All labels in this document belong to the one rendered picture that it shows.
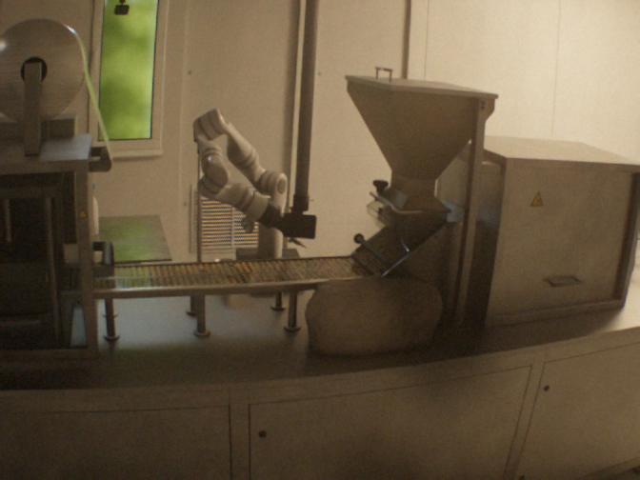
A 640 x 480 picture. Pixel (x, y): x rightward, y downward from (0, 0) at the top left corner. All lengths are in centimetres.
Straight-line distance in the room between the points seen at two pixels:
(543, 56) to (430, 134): 333
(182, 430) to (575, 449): 142
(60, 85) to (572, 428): 198
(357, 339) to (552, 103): 372
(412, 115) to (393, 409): 81
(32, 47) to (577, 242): 179
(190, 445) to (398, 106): 106
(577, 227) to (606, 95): 348
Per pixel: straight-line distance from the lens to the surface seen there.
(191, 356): 181
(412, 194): 201
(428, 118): 189
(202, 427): 175
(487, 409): 207
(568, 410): 232
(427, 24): 464
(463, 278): 202
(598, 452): 260
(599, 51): 557
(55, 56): 173
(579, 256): 230
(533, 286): 221
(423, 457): 206
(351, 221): 465
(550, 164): 207
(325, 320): 179
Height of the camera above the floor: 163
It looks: 17 degrees down
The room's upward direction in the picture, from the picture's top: 3 degrees clockwise
